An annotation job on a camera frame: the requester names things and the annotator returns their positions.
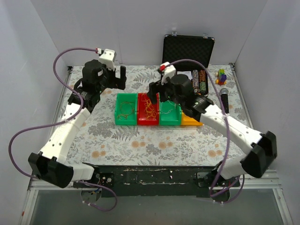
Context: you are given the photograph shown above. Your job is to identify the white cable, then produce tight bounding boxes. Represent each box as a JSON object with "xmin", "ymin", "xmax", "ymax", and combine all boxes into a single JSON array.
[{"xmin": 163, "ymin": 100, "xmax": 179, "ymax": 116}]

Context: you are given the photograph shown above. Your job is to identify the yellow cable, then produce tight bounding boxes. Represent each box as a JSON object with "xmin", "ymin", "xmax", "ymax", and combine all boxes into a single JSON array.
[{"xmin": 142, "ymin": 98, "xmax": 158, "ymax": 120}]

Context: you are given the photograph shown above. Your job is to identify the orange cable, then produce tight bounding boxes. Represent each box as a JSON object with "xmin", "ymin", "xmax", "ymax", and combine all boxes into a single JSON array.
[{"xmin": 118, "ymin": 101, "xmax": 136, "ymax": 119}]

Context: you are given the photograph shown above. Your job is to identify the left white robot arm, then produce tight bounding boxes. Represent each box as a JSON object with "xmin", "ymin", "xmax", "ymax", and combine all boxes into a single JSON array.
[{"xmin": 28, "ymin": 60, "xmax": 127, "ymax": 188}]

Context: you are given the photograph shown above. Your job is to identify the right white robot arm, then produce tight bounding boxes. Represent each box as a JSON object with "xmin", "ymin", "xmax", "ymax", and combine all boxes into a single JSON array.
[{"xmin": 147, "ymin": 74, "xmax": 278, "ymax": 186}]

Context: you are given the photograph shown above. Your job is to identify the left green plastic bin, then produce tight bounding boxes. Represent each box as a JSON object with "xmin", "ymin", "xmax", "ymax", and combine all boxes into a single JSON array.
[{"xmin": 114, "ymin": 93, "xmax": 137, "ymax": 126}]

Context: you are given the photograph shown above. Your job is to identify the green plastic bin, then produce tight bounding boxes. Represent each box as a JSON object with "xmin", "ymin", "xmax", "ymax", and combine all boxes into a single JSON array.
[
  {"xmin": 159, "ymin": 100, "xmax": 182, "ymax": 126},
  {"xmin": 114, "ymin": 93, "xmax": 137, "ymax": 126}
]

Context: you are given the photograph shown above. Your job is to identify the red plastic bin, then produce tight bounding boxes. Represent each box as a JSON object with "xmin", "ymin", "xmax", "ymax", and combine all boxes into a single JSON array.
[{"xmin": 137, "ymin": 93, "xmax": 159, "ymax": 126}]

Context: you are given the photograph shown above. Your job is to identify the right green plastic bin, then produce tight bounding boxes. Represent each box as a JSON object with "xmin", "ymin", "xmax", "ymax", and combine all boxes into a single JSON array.
[{"xmin": 159, "ymin": 100, "xmax": 182, "ymax": 126}]

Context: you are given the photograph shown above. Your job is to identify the yellow plastic bin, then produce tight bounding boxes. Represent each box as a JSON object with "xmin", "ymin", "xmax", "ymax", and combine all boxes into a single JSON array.
[{"xmin": 181, "ymin": 111, "xmax": 203, "ymax": 126}]

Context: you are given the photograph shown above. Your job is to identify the black poker chip case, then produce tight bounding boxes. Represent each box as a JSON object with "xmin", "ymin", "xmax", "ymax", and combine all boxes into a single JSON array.
[{"xmin": 162, "ymin": 34, "xmax": 215, "ymax": 95}]

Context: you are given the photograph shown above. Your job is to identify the colourful toy block car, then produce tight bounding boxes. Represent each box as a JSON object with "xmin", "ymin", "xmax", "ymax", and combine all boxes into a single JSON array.
[{"xmin": 215, "ymin": 69, "xmax": 227, "ymax": 85}]

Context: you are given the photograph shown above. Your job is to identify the black microphone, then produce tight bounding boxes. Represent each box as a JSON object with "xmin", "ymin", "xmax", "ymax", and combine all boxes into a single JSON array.
[{"xmin": 219, "ymin": 88, "xmax": 229, "ymax": 114}]

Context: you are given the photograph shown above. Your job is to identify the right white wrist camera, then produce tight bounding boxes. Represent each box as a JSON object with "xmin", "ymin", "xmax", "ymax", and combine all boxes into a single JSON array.
[{"xmin": 159, "ymin": 62, "xmax": 176, "ymax": 85}]

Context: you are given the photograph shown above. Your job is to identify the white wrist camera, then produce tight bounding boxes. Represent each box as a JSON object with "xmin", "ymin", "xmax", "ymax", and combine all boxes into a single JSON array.
[
  {"xmin": 159, "ymin": 62, "xmax": 176, "ymax": 85},
  {"xmin": 96, "ymin": 48, "xmax": 116, "ymax": 71}
]

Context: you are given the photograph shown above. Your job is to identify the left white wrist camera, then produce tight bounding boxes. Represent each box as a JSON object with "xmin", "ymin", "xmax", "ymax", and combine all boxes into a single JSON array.
[{"xmin": 96, "ymin": 48, "xmax": 116, "ymax": 71}]

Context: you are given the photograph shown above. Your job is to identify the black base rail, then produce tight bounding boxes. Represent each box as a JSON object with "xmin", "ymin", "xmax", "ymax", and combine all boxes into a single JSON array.
[{"xmin": 72, "ymin": 165, "xmax": 241, "ymax": 199}]

